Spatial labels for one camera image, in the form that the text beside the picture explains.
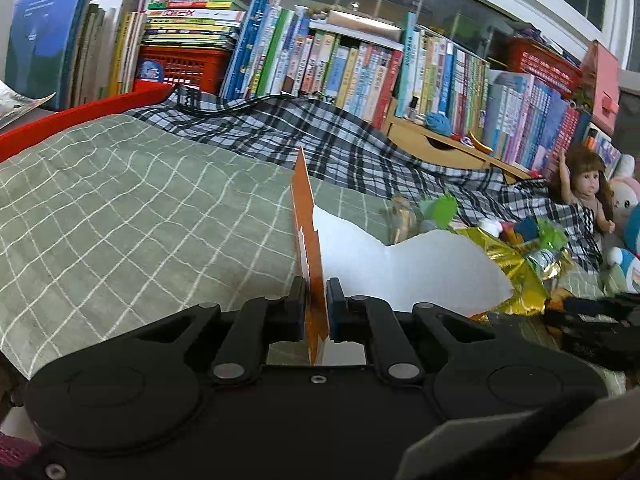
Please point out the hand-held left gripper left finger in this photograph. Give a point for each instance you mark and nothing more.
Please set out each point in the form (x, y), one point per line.
(298, 310)

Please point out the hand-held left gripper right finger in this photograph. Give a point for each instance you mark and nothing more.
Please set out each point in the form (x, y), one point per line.
(333, 312)

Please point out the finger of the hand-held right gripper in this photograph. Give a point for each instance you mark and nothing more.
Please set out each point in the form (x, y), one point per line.
(590, 305)

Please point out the orange and white paper packaging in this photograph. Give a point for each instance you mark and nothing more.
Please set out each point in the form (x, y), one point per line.
(307, 240)

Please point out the gold foil wrapper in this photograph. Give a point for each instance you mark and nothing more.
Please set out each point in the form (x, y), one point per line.
(520, 270)

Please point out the blue and white plush toy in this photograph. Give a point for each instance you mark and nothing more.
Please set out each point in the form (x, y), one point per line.
(630, 260)

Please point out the clear plastic wrapper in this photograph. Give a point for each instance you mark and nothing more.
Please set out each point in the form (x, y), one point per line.
(402, 220)

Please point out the pink and white plush toy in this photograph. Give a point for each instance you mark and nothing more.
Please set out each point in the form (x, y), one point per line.
(627, 192)

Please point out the brown-haired doll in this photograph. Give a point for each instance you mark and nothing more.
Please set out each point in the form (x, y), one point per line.
(582, 180)

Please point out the black white plaid cloth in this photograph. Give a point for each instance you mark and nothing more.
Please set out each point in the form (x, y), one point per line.
(325, 130)

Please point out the wooden desk organizer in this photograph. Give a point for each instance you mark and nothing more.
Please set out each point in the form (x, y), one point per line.
(425, 141)

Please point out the green checked blanket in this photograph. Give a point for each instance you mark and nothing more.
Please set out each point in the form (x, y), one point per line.
(125, 220)

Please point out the blue yarn ball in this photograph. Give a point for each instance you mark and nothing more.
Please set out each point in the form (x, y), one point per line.
(438, 123)

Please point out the pink box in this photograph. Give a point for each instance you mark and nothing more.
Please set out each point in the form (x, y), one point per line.
(602, 82)

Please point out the row of colourful books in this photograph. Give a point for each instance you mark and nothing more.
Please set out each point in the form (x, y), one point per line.
(360, 75)

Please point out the red plastic basket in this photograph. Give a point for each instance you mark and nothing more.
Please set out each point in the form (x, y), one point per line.
(542, 62)
(200, 67)

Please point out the stack of flat books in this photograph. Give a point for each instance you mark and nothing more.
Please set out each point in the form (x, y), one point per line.
(195, 20)

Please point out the row of thin upright books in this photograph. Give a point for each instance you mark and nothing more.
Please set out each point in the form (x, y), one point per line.
(107, 50)

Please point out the glossy magazine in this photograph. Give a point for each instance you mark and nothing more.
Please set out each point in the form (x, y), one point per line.
(17, 102)

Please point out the large blue book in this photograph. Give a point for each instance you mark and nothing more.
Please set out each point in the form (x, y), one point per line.
(40, 40)

